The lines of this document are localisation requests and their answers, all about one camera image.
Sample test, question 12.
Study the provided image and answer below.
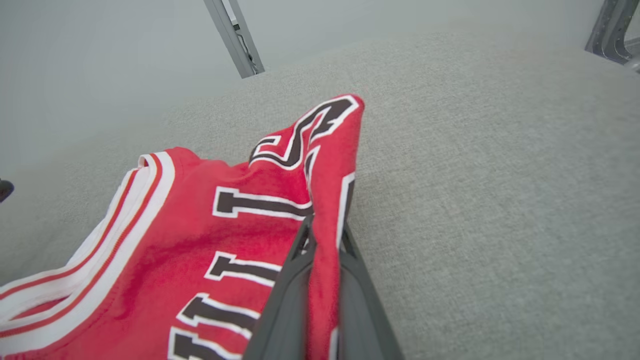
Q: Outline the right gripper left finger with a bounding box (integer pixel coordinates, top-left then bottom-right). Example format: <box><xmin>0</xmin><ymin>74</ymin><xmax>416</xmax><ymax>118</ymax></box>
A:
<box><xmin>242</xmin><ymin>215</ymin><xmax>318</xmax><ymax>360</ymax></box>

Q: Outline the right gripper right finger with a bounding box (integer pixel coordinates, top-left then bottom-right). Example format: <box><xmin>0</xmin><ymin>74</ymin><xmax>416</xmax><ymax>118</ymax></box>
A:
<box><xmin>337</xmin><ymin>225</ymin><xmax>404</xmax><ymax>360</ymax></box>

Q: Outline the red white basketball jersey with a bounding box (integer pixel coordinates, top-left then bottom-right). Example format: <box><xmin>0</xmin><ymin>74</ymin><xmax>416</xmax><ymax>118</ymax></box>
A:
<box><xmin>0</xmin><ymin>94</ymin><xmax>366</xmax><ymax>360</ymax></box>

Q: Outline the grey fabric sofa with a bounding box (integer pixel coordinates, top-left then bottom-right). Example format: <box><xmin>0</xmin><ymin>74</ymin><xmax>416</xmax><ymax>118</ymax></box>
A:
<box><xmin>0</xmin><ymin>15</ymin><xmax>640</xmax><ymax>360</ymax></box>

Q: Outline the grey metal partition post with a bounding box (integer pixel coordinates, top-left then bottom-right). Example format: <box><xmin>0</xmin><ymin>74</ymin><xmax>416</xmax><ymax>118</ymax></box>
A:
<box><xmin>202</xmin><ymin>0</ymin><xmax>266</xmax><ymax>80</ymax></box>

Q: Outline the grey metal frame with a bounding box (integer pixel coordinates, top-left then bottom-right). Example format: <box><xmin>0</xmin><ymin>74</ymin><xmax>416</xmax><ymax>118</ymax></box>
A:
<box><xmin>584</xmin><ymin>0</ymin><xmax>640</xmax><ymax>75</ymax></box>

